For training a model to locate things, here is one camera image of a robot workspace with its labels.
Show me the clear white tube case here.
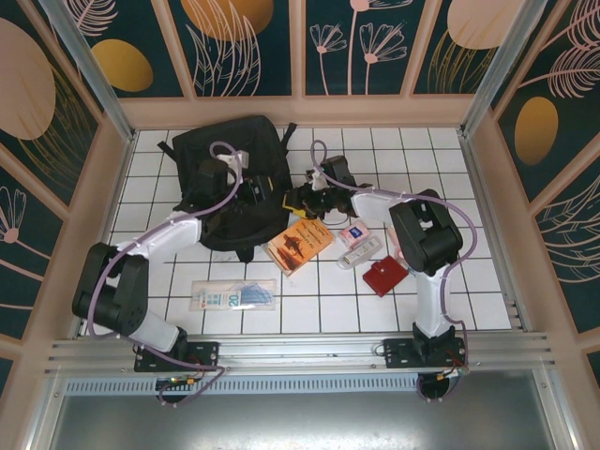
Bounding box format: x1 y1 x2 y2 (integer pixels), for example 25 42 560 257
337 236 380 272

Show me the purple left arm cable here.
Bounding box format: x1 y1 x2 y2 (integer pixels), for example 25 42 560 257
83 140 249 409

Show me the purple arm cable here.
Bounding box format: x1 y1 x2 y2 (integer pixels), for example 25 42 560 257
83 140 249 409
310 139 479 404

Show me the grey sheet metal panel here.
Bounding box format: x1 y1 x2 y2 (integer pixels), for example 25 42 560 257
46 369 563 450

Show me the red snap wallet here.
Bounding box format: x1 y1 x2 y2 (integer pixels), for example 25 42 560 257
363 256 407 297

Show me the aluminium front rail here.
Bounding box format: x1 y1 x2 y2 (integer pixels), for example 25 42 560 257
44 331 557 376

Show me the aluminium side rail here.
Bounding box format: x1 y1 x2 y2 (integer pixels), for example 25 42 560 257
458 133 533 334

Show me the slotted metal cable duct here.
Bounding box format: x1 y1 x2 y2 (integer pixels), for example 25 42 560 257
63 377 540 396

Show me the black backpack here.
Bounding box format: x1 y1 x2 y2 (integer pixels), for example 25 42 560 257
157 114 299 263

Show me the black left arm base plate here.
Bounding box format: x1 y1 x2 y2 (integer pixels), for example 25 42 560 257
134 340 221 374

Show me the orange paperback book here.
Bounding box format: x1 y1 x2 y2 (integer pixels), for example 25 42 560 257
262 218 337 278

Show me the clear geometry set pouch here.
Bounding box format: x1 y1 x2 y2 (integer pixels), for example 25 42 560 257
189 279 278 313

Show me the aluminium corner post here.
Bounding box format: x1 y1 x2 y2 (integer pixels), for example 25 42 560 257
39 0 138 144
457 0 563 138

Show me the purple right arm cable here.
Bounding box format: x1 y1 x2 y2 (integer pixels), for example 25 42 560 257
310 139 479 404

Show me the pink tissue pack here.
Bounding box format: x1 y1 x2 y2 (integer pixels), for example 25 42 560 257
338 223 369 249

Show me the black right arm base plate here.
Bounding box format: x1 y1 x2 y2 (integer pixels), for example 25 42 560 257
382 336 470 371

